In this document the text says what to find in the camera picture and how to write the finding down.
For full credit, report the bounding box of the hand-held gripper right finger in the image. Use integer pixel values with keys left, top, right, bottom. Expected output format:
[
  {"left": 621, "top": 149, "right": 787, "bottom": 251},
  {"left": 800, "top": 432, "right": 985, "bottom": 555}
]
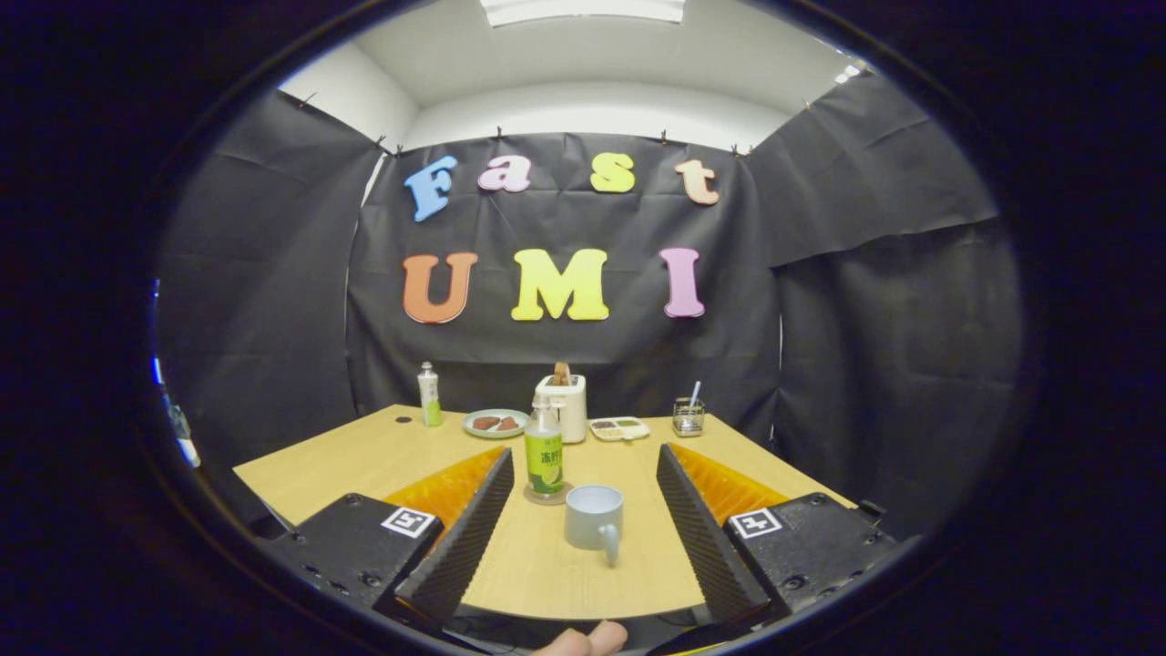
[{"left": 656, "top": 443, "right": 898, "bottom": 630}]

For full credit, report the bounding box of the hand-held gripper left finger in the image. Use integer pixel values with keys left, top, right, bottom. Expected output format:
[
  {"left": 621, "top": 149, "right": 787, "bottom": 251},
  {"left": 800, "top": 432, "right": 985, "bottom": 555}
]
[{"left": 264, "top": 446, "right": 516, "bottom": 628}]

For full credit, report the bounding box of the pale blue cup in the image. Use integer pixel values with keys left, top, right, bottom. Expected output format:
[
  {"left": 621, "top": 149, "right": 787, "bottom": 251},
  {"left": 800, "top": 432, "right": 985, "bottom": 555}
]
[{"left": 564, "top": 485, "right": 625, "bottom": 568}]

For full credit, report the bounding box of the green label juice bottle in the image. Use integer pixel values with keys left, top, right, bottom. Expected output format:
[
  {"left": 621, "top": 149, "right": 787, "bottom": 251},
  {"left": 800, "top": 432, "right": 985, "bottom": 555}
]
[{"left": 525, "top": 395, "right": 566, "bottom": 498}]

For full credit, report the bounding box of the white and green squeeze bottle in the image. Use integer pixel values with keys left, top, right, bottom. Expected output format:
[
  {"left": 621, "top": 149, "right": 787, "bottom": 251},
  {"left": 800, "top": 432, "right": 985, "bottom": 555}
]
[{"left": 417, "top": 362, "right": 443, "bottom": 428}]

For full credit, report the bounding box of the wooden table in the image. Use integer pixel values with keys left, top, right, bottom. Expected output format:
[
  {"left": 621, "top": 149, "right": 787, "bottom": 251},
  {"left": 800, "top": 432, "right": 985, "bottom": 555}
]
[{"left": 233, "top": 404, "right": 859, "bottom": 620}]

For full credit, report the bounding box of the pale green plate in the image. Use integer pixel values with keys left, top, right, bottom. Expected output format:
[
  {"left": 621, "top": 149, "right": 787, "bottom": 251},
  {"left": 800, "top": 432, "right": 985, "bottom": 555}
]
[{"left": 462, "top": 408, "right": 530, "bottom": 440}]

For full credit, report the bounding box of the white divided snack tray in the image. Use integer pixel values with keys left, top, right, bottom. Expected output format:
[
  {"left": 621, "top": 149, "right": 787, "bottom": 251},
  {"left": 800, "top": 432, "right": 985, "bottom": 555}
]
[{"left": 588, "top": 416, "right": 651, "bottom": 443}]

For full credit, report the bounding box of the white toaster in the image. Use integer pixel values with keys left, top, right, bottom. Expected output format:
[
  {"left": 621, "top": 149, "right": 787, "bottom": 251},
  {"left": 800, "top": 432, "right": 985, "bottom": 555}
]
[{"left": 535, "top": 374, "right": 588, "bottom": 445}]

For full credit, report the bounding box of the long ceiling light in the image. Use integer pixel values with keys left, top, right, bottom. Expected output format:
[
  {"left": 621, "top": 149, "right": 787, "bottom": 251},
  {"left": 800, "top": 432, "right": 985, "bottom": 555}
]
[{"left": 480, "top": 0, "right": 686, "bottom": 26}]

